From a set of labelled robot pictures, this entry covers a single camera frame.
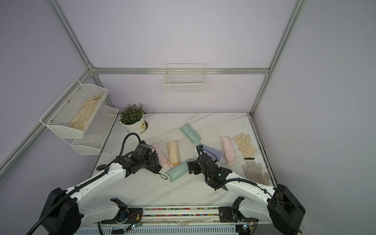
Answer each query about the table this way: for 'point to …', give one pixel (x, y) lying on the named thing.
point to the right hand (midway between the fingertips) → (196, 162)
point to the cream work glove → (245, 145)
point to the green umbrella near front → (180, 170)
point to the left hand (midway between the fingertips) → (151, 161)
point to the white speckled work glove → (255, 173)
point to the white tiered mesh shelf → (92, 140)
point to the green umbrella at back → (190, 133)
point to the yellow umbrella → (173, 152)
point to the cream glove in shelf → (80, 120)
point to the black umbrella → (155, 169)
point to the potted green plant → (132, 117)
